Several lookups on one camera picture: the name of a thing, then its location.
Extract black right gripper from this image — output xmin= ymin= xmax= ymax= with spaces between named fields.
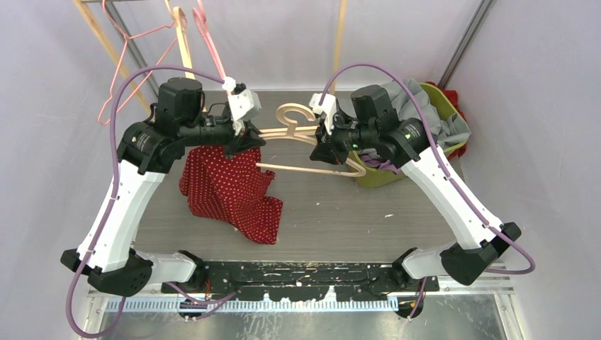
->
xmin=308 ymin=113 xmax=376 ymax=165

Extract purple skirt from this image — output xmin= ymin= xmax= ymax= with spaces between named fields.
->
xmin=359 ymin=154 xmax=401 ymax=175

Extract red polka dot skirt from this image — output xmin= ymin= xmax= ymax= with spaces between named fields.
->
xmin=179 ymin=146 xmax=283 ymax=245

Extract wooden hanger of red skirt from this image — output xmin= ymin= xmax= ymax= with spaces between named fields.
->
xmin=256 ymin=103 xmax=366 ymax=178

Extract grey skirt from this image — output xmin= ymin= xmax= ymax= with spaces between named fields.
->
xmin=340 ymin=78 xmax=471 ymax=151

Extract pink wire hanger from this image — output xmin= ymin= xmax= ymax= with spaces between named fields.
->
xmin=97 ymin=0 xmax=181 ymax=127

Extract pink hanger of grey skirt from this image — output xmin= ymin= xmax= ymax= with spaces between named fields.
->
xmin=192 ymin=0 xmax=226 ymax=79

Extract wooden hanger of purple skirt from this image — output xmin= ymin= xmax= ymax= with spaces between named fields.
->
xmin=164 ymin=0 xmax=193 ymax=69

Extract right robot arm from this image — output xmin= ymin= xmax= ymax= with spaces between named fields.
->
xmin=309 ymin=85 xmax=522 ymax=291

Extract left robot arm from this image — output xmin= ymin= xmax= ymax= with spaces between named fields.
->
xmin=61 ymin=78 xmax=264 ymax=298

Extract olive green plastic basket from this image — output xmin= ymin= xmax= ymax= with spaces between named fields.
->
xmin=349 ymin=82 xmax=466 ymax=188

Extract wooden clothes rack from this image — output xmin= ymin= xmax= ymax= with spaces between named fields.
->
xmin=73 ymin=1 xmax=347 ymax=125

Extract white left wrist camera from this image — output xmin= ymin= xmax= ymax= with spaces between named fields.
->
xmin=222 ymin=76 xmax=262 ymax=135

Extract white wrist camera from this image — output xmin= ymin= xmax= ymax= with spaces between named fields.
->
xmin=222 ymin=76 xmax=262 ymax=135
xmin=309 ymin=93 xmax=337 ymax=135

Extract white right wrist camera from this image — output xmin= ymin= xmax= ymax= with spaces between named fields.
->
xmin=309 ymin=93 xmax=337 ymax=135

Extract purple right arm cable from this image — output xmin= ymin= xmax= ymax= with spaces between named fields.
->
xmin=318 ymin=62 xmax=537 ymax=276

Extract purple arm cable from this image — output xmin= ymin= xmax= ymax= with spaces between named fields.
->
xmin=64 ymin=64 xmax=226 ymax=339
xmin=318 ymin=62 xmax=537 ymax=276

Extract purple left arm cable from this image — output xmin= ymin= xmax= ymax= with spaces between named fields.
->
xmin=64 ymin=64 xmax=226 ymax=339

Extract metal corner rail right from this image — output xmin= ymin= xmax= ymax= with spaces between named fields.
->
xmin=437 ymin=0 xmax=497 ymax=89

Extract metal corner rail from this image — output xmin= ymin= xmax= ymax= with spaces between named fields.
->
xmin=437 ymin=0 xmax=497 ymax=89
xmin=100 ymin=1 xmax=149 ymax=79

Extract metal corner rail left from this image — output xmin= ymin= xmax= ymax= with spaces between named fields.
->
xmin=100 ymin=1 xmax=149 ymax=79

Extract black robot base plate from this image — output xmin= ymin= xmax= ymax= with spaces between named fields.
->
xmin=182 ymin=261 xmax=439 ymax=302

